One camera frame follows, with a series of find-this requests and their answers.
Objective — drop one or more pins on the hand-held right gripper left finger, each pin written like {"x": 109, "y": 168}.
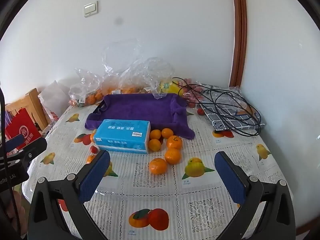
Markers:
{"x": 96, "y": 175}

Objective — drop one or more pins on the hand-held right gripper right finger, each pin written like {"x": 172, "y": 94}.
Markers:
{"x": 228, "y": 177}

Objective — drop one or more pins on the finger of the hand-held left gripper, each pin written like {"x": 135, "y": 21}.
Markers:
{"x": 14, "y": 142}
{"x": 32, "y": 151}

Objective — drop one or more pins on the small red cherry tomato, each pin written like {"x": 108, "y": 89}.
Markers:
{"x": 93, "y": 149}

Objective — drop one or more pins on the black tray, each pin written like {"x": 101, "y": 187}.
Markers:
{"x": 98, "y": 107}

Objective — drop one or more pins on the person's left hand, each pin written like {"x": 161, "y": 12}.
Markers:
{"x": 18, "y": 210}

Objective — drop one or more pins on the red paper bag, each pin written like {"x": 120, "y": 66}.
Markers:
{"x": 22, "y": 127}

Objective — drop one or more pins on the wooden chair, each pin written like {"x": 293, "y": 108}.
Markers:
{"x": 35, "y": 100}

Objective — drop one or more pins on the blue tissue pack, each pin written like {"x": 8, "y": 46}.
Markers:
{"x": 122, "y": 135}

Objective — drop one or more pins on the grey checked cloth in plastic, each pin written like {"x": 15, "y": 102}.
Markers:
{"x": 232, "y": 121}

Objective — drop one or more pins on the white plastic bag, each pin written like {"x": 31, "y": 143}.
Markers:
{"x": 52, "y": 97}

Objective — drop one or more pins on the loose red tomato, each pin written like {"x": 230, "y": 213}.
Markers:
{"x": 200, "y": 111}

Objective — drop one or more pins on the small clear bag of tangerines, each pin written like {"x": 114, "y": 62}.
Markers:
{"x": 85, "y": 95}

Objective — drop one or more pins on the purple towel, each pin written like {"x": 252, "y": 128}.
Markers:
{"x": 140, "y": 107}

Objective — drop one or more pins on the bag of red cherry tomatoes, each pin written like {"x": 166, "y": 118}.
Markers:
{"x": 190, "y": 97}

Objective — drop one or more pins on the large clear bag of tangerines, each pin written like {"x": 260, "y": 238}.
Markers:
{"x": 117, "y": 80}

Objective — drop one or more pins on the yellow pomelo in net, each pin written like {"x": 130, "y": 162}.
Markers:
{"x": 173, "y": 88}

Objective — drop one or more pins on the brown wooden door frame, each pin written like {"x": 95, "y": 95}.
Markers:
{"x": 240, "y": 30}

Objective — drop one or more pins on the white light switch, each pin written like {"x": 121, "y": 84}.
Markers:
{"x": 90, "y": 8}

